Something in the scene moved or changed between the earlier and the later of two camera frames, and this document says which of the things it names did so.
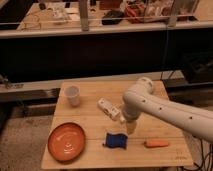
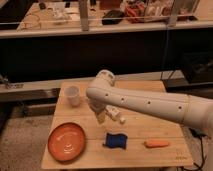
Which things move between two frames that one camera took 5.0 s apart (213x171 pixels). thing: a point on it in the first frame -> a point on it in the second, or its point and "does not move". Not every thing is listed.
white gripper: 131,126 -> 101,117
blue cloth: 116,140 does not move
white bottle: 113,111 does not move
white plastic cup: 72,93 does not move
